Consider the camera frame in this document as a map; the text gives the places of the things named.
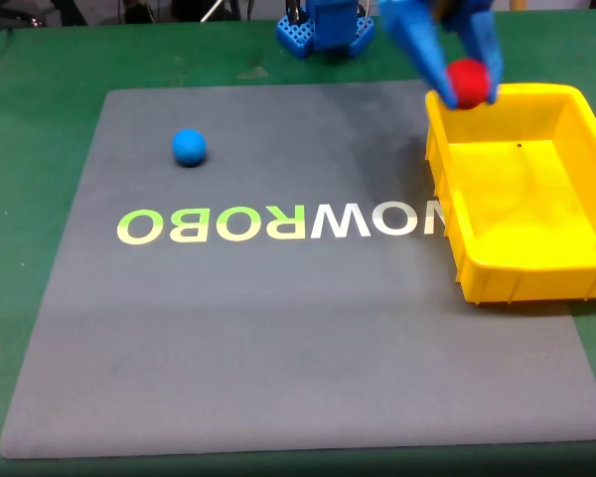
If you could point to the yellow plastic bin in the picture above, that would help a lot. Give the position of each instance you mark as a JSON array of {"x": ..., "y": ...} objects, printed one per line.
[{"x": 516, "y": 208}]

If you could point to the wooden furniture leg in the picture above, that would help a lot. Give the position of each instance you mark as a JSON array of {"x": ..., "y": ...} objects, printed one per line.
[{"x": 515, "y": 4}]

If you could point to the red ball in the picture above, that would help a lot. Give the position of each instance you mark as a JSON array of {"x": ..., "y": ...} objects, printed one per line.
[{"x": 469, "y": 83}]

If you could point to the blue ball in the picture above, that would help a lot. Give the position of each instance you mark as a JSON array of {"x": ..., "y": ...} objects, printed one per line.
[{"x": 189, "y": 146}]

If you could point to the grey mat with lettering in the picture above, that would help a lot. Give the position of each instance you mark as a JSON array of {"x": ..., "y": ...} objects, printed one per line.
[{"x": 258, "y": 323}]

